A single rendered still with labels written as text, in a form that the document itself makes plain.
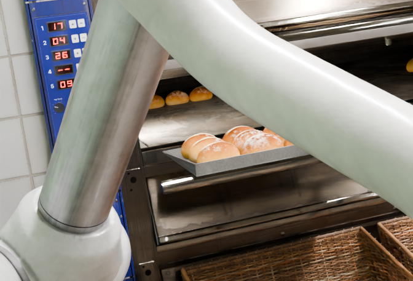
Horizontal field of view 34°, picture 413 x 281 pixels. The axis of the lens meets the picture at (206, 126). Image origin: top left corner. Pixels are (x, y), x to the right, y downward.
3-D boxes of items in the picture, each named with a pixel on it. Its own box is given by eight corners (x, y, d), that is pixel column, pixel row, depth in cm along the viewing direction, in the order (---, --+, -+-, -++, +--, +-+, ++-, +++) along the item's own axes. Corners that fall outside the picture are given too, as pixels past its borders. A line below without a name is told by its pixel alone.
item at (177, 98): (167, 106, 274) (165, 93, 273) (165, 105, 280) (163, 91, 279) (191, 102, 276) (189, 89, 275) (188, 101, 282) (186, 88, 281)
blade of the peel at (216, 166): (424, 131, 155) (423, 120, 154) (196, 176, 141) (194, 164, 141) (351, 117, 189) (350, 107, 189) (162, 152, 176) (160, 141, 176)
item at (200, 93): (192, 102, 276) (190, 89, 275) (188, 101, 282) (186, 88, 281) (215, 98, 278) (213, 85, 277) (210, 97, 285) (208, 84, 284)
